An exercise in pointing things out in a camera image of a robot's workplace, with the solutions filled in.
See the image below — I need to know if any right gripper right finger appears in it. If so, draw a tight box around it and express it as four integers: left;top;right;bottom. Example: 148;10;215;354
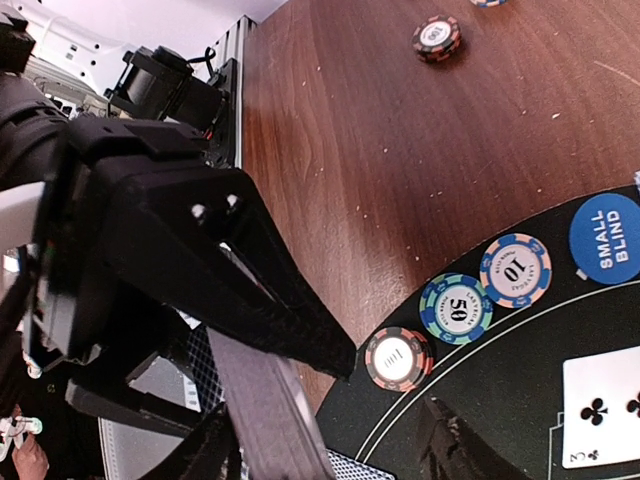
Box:
418;398;500;479

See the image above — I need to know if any round black poker mat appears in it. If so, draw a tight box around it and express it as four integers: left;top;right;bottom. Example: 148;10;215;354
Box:
317;195;639;479

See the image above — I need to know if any playing card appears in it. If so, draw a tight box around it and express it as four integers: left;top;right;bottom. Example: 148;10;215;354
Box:
207;328;335;479

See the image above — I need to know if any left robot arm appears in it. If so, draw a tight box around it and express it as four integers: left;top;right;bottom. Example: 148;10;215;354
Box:
1;1;356;436

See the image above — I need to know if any three of clubs card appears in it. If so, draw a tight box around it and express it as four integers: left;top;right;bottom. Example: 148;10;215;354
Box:
562;347;639;469

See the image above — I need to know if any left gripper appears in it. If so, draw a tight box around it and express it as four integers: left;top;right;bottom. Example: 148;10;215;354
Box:
24;117;251;426

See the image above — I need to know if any orange 100 chip stack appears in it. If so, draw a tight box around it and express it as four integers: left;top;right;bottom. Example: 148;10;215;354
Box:
411;15;462;63

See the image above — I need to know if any blue small blind button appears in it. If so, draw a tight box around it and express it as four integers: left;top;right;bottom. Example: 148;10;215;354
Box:
569;193;639;285

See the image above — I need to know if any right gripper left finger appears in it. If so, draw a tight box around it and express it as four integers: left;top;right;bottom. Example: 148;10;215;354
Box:
167;403;240;479

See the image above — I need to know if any blue-backed card deck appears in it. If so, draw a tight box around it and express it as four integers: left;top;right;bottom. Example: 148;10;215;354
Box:
178;312;224;413

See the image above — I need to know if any front aluminium rail base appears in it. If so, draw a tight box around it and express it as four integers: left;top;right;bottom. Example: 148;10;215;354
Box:
210;16;255;168

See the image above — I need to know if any green chip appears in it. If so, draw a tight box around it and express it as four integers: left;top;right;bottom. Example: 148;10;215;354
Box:
419;273;493;345

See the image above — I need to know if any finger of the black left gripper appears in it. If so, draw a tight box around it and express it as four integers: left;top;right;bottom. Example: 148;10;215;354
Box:
129;169;356;379

